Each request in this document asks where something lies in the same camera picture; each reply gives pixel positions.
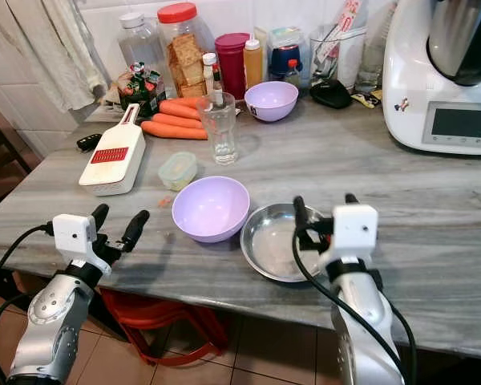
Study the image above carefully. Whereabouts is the clear plastic utensil holder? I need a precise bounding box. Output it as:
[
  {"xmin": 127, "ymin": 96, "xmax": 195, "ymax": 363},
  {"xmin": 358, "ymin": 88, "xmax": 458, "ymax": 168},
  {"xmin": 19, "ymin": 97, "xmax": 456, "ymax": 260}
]
[{"xmin": 308, "ymin": 23, "xmax": 367, "ymax": 91}]

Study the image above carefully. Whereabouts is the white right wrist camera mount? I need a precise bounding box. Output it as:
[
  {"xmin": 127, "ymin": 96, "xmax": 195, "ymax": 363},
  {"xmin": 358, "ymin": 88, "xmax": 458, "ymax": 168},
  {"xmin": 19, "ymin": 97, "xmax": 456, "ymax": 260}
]
[{"xmin": 321, "ymin": 203, "xmax": 378, "ymax": 270}]

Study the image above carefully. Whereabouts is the colourful snack bag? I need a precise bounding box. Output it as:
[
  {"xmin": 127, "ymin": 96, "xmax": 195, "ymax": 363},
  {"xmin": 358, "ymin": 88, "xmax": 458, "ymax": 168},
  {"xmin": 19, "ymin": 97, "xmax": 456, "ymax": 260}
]
[{"xmin": 116, "ymin": 61, "xmax": 164, "ymax": 116}]

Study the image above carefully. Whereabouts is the small yellow black packet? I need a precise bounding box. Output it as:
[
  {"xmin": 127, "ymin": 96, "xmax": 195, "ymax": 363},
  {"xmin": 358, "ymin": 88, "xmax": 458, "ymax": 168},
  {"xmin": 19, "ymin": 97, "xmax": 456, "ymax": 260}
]
[{"xmin": 350, "ymin": 87, "xmax": 384, "ymax": 110}]

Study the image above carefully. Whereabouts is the small purple plastic bowl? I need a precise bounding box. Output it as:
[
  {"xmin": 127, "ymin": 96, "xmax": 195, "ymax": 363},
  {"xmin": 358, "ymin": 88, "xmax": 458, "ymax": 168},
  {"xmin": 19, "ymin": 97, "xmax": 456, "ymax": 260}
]
[{"xmin": 244, "ymin": 80, "xmax": 301, "ymax": 124}]

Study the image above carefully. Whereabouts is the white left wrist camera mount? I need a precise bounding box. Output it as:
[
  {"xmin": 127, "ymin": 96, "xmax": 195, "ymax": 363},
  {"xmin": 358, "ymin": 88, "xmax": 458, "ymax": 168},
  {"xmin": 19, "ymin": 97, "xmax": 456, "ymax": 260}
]
[{"xmin": 51, "ymin": 213, "xmax": 99, "ymax": 260}]

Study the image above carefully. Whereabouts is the orange bottle white cap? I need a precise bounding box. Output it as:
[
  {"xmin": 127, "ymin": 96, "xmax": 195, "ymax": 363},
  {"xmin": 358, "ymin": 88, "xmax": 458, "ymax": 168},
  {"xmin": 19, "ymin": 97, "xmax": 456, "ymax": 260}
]
[{"xmin": 242, "ymin": 38, "xmax": 265, "ymax": 90}]

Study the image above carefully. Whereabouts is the black key fob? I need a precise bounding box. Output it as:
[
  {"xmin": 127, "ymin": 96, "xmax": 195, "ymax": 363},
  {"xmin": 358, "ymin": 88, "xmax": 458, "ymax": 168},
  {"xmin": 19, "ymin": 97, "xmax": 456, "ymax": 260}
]
[{"xmin": 75, "ymin": 132, "xmax": 103, "ymax": 154}]

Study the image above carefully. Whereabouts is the cracker jar red lid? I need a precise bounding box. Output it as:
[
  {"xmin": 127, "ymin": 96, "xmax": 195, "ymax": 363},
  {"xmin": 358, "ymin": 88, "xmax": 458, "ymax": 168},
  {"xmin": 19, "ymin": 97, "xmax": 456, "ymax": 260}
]
[{"xmin": 156, "ymin": 2, "xmax": 214, "ymax": 100}]

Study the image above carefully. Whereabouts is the orange carrot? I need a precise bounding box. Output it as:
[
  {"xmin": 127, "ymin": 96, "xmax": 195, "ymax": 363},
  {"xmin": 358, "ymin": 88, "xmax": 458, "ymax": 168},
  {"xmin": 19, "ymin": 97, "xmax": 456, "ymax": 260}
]
[
  {"xmin": 151, "ymin": 110, "xmax": 203, "ymax": 130},
  {"xmin": 158, "ymin": 98, "xmax": 203, "ymax": 121},
  {"xmin": 139, "ymin": 120, "xmax": 208, "ymax": 142}
]

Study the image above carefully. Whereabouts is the clear glass tumbler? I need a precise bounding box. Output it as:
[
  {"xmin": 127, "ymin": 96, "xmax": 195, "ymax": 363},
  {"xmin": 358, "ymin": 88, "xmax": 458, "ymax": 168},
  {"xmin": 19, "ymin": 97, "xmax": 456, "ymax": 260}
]
[{"xmin": 196, "ymin": 91, "xmax": 238, "ymax": 166}]

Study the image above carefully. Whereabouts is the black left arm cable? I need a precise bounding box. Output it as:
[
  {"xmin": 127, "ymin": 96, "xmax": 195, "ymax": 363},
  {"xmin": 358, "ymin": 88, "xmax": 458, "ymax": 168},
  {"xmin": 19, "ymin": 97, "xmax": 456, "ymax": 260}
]
[{"xmin": 0, "ymin": 223, "xmax": 55, "ymax": 385}]

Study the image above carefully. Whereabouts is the small sauce bottle white cap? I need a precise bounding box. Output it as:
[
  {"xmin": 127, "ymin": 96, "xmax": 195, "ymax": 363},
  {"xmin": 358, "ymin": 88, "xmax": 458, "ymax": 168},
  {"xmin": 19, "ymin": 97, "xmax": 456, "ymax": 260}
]
[{"xmin": 201, "ymin": 52, "xmax": 224, "ymax": 107}]

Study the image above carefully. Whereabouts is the dark wooden chair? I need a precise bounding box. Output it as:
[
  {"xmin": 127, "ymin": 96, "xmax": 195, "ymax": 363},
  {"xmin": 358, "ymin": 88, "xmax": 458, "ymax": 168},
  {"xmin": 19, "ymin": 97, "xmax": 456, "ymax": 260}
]
[{"xmin": 0, "ymin": 95, "xmax": 34, "ymax": 219}]

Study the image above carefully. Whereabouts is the red white chopstick pack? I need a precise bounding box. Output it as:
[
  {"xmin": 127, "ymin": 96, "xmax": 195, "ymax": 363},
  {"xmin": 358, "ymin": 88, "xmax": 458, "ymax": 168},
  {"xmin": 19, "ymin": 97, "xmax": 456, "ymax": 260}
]
[{"xmin": 319, "ymin": 0, "xmax": 366, "ymax": 63}]

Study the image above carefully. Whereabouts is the stainless steel plate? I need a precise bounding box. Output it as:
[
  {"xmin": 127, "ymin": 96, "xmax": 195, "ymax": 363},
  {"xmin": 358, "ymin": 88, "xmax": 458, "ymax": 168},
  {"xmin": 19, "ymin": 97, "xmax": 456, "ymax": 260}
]
[{"xmin": 240, "ymin": 202, "xmax": 328, "ymax": 284}]

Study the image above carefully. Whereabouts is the white mandoline slicer red blade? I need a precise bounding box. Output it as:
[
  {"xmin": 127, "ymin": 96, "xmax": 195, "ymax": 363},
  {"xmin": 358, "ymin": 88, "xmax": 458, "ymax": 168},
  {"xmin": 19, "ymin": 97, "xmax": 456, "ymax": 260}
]
[{"xmin": 78, "ymin": 102, "xmax": 148, "ymax": 198}]

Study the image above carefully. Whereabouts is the white kitchen cooking machine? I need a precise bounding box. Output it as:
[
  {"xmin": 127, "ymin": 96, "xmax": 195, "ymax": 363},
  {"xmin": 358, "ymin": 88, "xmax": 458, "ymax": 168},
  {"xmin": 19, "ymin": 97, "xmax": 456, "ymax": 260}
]
[{"xmin": 382, "ymin": 0, "xmax": 481, "ymax": 156}]

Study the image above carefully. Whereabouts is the white hanging cloth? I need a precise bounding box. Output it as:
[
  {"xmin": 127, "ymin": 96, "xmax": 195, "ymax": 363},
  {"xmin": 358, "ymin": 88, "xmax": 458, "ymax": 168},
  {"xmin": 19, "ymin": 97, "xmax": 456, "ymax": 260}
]
[{"xmin": 5, "ymin": 0, "xmax": 107, "ymax": 114}]

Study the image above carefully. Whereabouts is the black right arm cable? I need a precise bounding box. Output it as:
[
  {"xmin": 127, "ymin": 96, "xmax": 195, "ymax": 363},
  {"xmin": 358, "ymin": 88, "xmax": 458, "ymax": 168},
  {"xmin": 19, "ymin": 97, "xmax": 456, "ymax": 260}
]
[{"xmin": 290, "ymin": 231, "xmax": 419, "ymax": 385}]

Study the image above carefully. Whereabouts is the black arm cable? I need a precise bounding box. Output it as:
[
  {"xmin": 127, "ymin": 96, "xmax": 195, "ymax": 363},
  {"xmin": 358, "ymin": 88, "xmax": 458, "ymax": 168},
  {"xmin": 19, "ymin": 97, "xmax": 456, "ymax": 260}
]
[
  {"xmin": 290, "ymin": 231, "xmax": 419, "ymax": 385},
  {"xmin": 0, "ymin": 223, "xmax": 55, "ymax": 385}
]

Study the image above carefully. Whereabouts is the large purple plastic bowl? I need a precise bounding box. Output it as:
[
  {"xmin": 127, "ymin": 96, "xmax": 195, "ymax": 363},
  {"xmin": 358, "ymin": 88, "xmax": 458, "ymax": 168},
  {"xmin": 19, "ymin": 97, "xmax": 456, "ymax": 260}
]
[{"xmin": 171, "ymin": 176, "xmax": 251, "ymax": 245}]

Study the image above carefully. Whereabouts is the tall clear plastic bottle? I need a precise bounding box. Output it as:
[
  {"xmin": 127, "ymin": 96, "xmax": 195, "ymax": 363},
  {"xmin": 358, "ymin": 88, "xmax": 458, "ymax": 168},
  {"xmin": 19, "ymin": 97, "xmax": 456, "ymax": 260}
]
[{"xmin": 354, "ymin": 0, "xmax": 399, "ymax": 94}]

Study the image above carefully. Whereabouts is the clear plastic jar white lid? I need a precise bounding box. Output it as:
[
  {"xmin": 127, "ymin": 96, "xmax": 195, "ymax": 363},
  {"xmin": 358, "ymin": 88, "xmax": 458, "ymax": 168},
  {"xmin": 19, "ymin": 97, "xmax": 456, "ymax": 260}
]
[{"xmin": 116, "ymin": 10, "xmax": 166, "ymax": 79}]

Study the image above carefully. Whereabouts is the small bottle red cap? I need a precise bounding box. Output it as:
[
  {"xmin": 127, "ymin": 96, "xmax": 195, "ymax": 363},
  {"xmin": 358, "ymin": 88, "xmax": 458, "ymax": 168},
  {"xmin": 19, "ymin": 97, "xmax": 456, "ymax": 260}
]
[{"xmin": 283, "ymin": 58, "xmax": 302, "ymax": 88}]

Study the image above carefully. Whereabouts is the blue jar clear lid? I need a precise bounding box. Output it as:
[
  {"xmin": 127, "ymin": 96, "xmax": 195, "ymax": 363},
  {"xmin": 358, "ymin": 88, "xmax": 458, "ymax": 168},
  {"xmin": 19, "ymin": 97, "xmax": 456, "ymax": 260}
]
[{"xmin": 267, "ymin": 26, "xmax": 307, "ymax": 82}]

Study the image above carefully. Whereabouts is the red plastic stool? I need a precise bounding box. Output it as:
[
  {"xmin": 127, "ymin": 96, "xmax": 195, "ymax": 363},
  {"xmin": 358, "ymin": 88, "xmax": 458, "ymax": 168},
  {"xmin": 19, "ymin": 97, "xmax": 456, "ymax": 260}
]
[{"xmin": 99, "ymin": 288, "xmax": 230, "ymax": 369}]

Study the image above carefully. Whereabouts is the small green-lidded plastic container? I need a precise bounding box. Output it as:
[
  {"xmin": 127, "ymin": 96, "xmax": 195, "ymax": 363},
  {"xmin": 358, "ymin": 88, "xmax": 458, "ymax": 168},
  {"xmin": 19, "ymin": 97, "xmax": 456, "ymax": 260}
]
[{"xmin": 157, "ymin": 151, "xmax": 199, "ymax": 193}]

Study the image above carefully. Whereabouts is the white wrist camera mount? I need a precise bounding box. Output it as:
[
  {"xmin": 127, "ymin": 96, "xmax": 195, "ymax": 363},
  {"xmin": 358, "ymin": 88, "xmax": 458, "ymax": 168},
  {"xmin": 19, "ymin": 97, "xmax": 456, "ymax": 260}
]
[
  {"xmin": 321, "ymin": 203, "xmax": 378, "ymax": 270},
  {"xmin": 51, "ymin": 213, "xmax": 99, "ymax": 260}
]

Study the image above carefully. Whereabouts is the maroon plastic canister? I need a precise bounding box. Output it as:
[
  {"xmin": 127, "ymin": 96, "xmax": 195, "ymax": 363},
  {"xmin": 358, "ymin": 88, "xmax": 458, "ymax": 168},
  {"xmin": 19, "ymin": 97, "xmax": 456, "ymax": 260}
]
[{"xmin": 213, "ymin": 31, "xmax": 251, "ymax": 101}]

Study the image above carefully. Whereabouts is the black rounded gadget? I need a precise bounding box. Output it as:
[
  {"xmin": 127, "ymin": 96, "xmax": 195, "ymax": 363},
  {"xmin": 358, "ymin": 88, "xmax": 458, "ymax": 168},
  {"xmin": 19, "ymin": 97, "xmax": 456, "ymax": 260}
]
[{"xmin": 309, "ymin": 78, "xmax": 354, "ymax": 110}]

